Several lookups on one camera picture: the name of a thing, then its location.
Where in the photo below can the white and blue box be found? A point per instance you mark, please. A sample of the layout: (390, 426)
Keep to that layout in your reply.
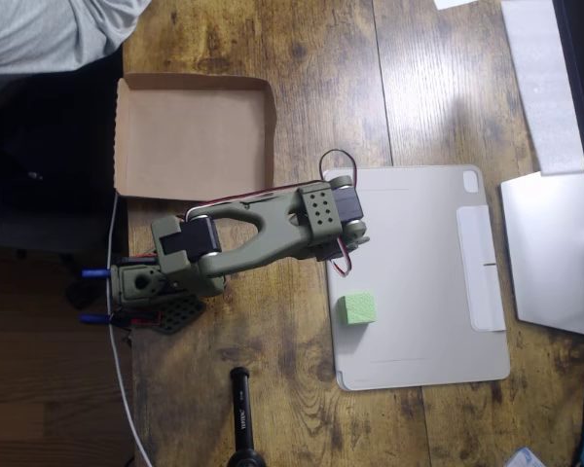
(525, 459)

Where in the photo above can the black stand pole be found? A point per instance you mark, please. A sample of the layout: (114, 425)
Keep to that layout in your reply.
(242, 413)

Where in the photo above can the beige tablet folio case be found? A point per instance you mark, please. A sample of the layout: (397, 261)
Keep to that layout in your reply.
(418, 292)

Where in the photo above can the olive perforated base plate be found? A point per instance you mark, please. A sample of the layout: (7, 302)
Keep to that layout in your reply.
(180, 316)

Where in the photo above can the white foam sheet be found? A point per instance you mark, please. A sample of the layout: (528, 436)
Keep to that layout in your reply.
(540, 73)

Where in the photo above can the green foam cube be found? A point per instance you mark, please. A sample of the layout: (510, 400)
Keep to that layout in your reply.
(359, 309)

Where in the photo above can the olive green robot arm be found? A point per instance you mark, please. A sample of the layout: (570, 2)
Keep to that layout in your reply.
(272, 228)

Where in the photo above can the brown cardboard tray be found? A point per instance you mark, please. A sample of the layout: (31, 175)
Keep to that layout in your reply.
(190, 136)

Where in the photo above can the grey shirt of person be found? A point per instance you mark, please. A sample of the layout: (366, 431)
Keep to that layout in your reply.
(39, 34)

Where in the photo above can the white paper sheet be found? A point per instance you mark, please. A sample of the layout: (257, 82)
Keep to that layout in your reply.
(457, 3)

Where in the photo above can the silver monitor stand base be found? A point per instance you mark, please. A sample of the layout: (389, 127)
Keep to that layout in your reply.
(550, 253)

